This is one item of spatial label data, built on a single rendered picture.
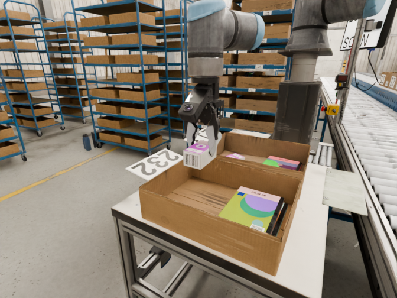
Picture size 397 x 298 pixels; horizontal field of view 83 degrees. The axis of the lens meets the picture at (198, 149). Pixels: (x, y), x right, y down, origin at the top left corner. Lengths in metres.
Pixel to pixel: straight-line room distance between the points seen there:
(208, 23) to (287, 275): 0.57
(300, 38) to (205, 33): 0.69
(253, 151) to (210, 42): 0.64
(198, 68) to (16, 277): 1.61
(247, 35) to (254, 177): 0.42
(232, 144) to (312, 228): 0.56
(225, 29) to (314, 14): 0.67
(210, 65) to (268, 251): 0.43
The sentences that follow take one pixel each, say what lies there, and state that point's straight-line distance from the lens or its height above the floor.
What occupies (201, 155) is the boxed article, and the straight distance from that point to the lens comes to 0.59.
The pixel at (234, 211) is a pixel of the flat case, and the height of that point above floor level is 0.80.
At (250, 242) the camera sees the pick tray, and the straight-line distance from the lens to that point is 0.52.
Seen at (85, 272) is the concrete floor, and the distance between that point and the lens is 1.67.
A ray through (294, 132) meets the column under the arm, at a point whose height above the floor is 0.84.
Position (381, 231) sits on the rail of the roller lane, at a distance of 0.81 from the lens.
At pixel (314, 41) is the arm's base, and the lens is 1.19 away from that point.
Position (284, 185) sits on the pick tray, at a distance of 0.75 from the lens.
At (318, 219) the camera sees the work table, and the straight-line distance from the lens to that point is 0.76.
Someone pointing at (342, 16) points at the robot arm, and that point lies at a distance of 1.19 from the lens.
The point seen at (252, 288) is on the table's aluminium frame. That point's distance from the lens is 0.61.
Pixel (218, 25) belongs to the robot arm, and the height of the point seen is 1.25.
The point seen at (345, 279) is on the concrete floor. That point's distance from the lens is 1.72.
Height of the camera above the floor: 1.17
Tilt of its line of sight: 21 degrees down
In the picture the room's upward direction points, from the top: straight up
